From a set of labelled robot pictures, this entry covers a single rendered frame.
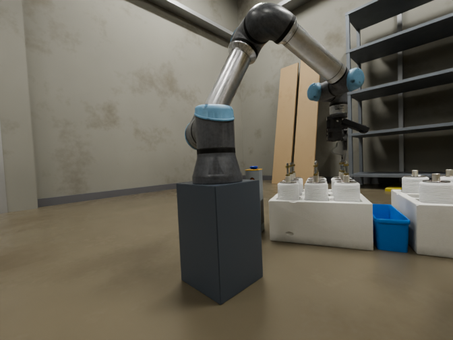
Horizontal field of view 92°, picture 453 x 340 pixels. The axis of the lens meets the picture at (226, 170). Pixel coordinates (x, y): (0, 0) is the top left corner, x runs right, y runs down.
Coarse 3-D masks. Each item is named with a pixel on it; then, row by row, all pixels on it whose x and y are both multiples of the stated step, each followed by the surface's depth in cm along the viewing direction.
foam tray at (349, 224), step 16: (304, 192) 114; (272, 208) 96; (288, 208) 93; (304, 208) 91; (320, 208) 88; (336, 208) 86; (352, 208) 84; (368, 208) 82; (272, 224) 96; (288, 224) 94; (304, 224) 91; (320, 224) 89; (336, 224) 86; (352, 224) 84; (368, 224) 82; (272, 240) 97; (288, 240) 94; (304, 240) 91; (320, 240) 89; (336, 240) 87; (352, 240) 84; (368, 240) 82
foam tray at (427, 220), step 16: (400, 192) 101; (400, 208) 96; (416, 208) 77; (432, 208) 75; (448, 208) 73; (416, 224) 78; (432, 224) 75; (448, 224) 73; (416, 240) 78; (432, 240) 76; (448, 240) 74; (448, 256) 74
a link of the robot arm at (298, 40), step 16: (256, 16) 71; (272, 16) 69; (288, 16) 70; (256, 32) 74; (272, 32) 72; (288, 32) 78; (304, 32) 73; (288, 48) 77; (304, 48) 75; (320, 48) 76; (320, 64) 78; (336, 64) 79; (336, 80) 82; (352, 80) 79
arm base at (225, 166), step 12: (204, 156) 61; (216, 156) 60; (228, 156) 61; (204, 168) 60; (216, 168) 60; (228, 168) 60; (192, 180) 65; (204, 180) 60; (216, 180) 59; (228, 180) 59; (240, 180) 63
